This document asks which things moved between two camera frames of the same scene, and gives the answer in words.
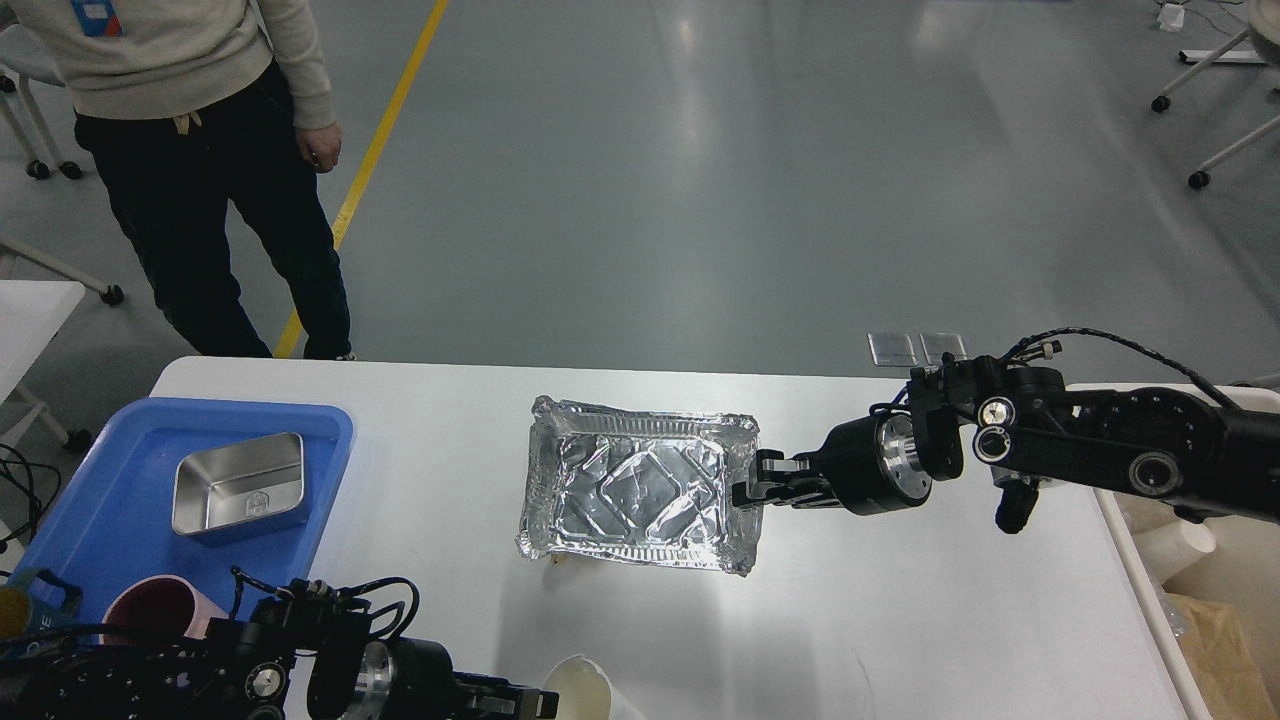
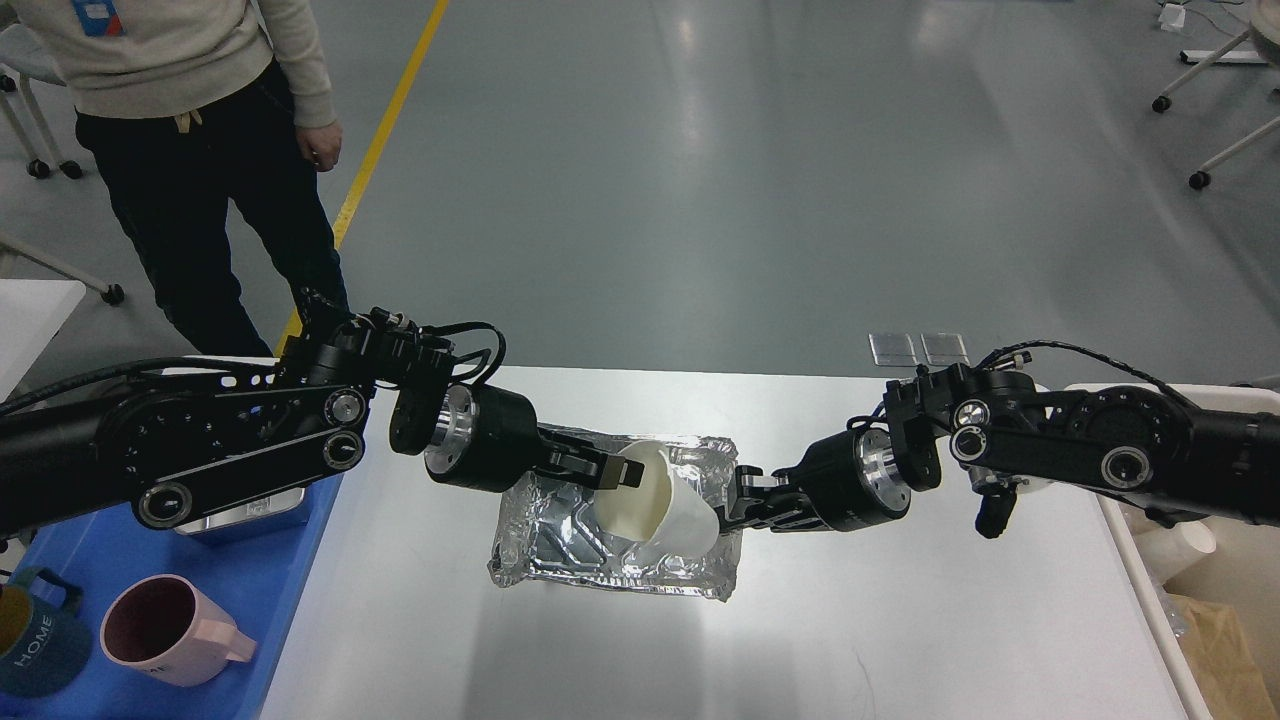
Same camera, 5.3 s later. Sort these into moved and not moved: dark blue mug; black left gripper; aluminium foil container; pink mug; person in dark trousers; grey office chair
Moved: aluminium foil container; black left gripper
Not moved: person in dark trousers; pink mug; dark blue mug; grey office chair
